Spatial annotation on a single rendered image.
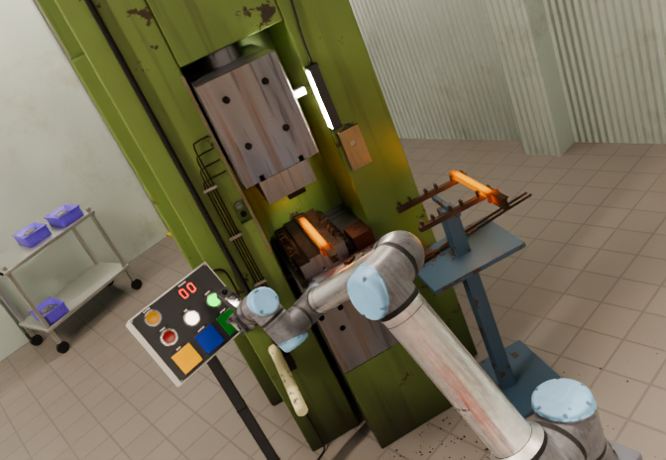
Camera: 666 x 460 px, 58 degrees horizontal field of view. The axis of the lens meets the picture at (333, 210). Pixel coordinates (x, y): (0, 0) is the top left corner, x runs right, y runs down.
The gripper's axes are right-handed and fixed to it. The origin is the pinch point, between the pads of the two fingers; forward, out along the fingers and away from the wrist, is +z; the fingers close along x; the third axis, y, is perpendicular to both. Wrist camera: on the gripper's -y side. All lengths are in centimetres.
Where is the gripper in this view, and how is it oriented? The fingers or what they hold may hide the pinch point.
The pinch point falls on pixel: (231, 317)
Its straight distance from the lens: 219.7
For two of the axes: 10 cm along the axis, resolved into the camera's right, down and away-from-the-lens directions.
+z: -3.9, 3.4, 8.6
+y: 6.5, 7.6, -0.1
